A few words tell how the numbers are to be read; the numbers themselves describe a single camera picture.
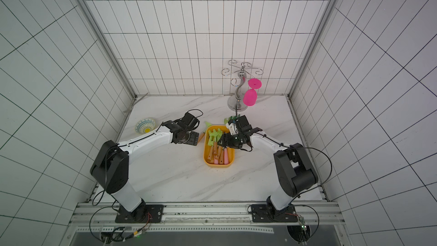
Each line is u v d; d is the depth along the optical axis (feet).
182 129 2.13
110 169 1.47
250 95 3.18
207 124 3.27
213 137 3.11
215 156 2.85
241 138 2.23
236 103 3.76
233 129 2.62
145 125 3.37
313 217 2.38
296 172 1.48
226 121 3.40
